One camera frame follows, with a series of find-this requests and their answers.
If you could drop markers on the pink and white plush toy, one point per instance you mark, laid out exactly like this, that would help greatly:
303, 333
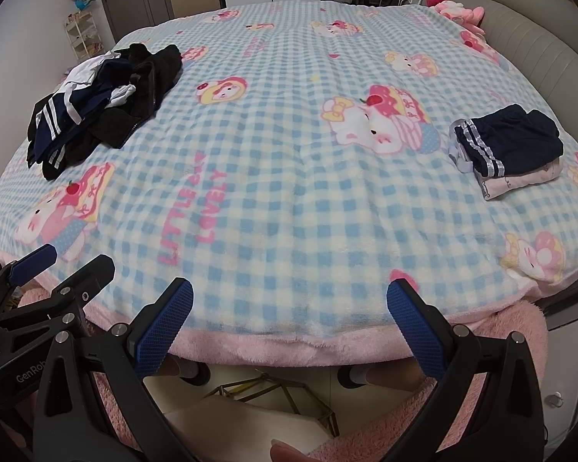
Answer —
450, 9

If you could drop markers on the white garment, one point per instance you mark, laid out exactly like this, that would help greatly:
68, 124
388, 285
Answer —
82, 73

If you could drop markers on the pink plush cloth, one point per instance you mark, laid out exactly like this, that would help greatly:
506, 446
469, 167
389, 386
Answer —
414, 423

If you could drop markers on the grey upholstered bed headboard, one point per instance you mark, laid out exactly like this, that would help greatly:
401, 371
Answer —
534, 57

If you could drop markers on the folded navy striped shorts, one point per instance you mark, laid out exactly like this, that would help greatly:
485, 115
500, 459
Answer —
510, 139

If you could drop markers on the person's right hand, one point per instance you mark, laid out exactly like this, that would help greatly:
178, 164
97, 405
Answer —
291, 453

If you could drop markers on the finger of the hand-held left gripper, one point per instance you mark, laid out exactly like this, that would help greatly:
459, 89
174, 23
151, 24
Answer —
89, 276
33, 260

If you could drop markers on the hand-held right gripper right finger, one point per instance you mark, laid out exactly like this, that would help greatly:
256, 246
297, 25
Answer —
414, 332

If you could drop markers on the folded pink garment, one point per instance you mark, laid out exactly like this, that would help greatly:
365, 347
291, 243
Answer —
520, 179

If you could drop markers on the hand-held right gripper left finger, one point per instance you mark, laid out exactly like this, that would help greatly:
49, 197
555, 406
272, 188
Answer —
166, 327

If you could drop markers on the white storage rack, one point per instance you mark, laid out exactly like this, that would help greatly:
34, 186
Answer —
82, 33

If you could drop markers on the blue checked printed blanket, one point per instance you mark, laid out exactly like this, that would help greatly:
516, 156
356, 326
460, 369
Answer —
279, 178

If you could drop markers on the grey bed leg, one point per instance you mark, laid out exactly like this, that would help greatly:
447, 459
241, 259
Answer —
354, 376
192, 370

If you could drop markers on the white bedside cabinet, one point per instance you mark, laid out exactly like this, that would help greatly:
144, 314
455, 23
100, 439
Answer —
566, 361

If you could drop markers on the navy white-striped pants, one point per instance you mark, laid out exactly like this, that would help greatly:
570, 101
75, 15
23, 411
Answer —
53, 125

